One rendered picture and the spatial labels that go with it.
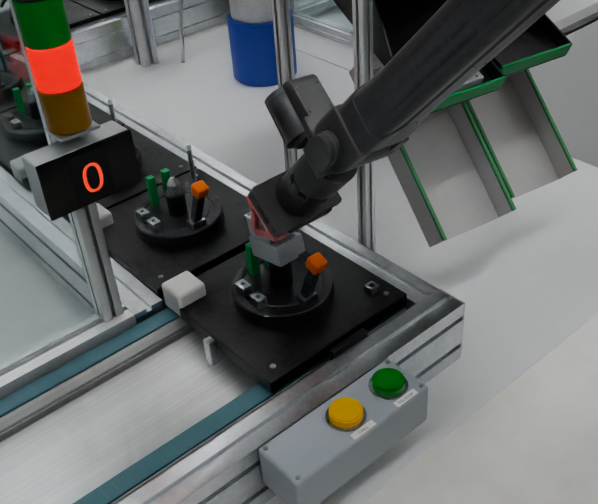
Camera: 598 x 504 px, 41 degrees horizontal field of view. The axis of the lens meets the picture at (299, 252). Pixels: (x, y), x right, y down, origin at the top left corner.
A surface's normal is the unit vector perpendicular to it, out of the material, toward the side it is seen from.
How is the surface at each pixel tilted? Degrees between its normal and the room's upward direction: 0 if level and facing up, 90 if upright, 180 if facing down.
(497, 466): 0
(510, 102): 45
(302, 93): 38
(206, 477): 0
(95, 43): 90
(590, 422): 0
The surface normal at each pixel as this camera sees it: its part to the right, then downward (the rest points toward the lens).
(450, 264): -0.07, -0.80
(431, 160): 0.32, -0.23
